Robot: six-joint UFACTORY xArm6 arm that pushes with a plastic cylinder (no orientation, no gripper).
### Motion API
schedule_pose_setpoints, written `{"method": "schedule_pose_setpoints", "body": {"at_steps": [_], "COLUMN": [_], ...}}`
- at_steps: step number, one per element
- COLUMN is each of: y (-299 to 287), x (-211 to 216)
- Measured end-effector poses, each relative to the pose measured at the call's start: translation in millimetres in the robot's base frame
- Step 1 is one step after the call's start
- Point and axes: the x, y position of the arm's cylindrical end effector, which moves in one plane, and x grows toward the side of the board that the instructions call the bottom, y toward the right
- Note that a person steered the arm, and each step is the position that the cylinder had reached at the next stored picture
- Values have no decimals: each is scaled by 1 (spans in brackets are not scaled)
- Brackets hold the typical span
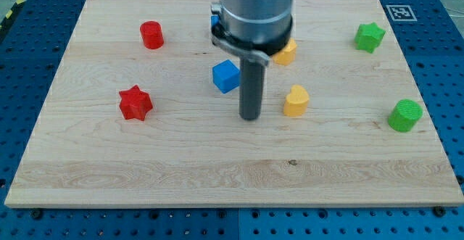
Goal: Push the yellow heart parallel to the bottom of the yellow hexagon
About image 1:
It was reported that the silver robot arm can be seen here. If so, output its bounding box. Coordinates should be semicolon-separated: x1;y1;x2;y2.
211;0;294;120

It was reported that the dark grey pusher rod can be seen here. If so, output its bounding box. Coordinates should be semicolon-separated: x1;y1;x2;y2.
239;59;265;120

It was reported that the red star block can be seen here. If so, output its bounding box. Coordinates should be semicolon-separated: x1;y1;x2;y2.
119;85;153;121

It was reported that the blue cube block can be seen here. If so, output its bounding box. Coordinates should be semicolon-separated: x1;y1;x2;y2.
212;59;240;94

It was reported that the fiducial marker tag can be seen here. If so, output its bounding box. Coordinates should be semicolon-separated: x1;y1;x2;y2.
386;4;417;22

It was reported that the yellow hexagon block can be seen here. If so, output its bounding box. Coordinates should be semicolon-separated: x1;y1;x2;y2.
273;38;297;66

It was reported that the red cylinder block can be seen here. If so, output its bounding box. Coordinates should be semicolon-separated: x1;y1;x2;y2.
140;21;164;49

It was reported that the green cylinder block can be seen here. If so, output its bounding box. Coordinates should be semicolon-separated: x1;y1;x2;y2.
387;99;423;133

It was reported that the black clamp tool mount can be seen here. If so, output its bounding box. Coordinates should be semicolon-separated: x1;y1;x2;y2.
211;2;293;67

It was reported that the yellow heart block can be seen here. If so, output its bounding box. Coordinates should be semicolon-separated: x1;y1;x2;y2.
283;85;310;117

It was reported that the small blue block behind arm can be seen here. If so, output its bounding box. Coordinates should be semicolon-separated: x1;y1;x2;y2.
210;15;220;27

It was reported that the green star block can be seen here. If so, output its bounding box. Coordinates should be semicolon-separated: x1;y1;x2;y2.
355;22;386;54

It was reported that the wooden board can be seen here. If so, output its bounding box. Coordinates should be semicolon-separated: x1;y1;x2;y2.
5;0;463;209

